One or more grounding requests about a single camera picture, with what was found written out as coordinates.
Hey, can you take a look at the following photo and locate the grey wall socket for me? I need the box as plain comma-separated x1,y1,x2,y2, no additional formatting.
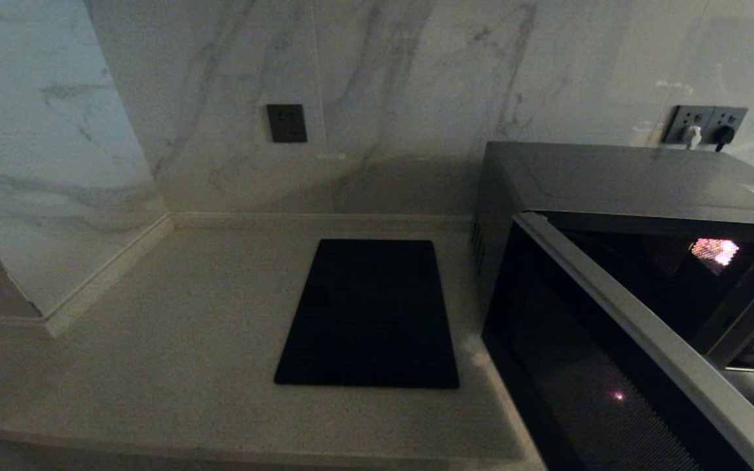
663,105,712,147
707,107,749,148

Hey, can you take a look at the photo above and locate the dark glass microwave door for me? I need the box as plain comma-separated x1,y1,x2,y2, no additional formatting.
482,211,754,471

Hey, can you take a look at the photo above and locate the dark single wall socket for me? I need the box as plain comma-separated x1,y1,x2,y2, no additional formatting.
266,103,308,143

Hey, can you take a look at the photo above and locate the black induction cooktop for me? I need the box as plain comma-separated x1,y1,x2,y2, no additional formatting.
274,239,459,389

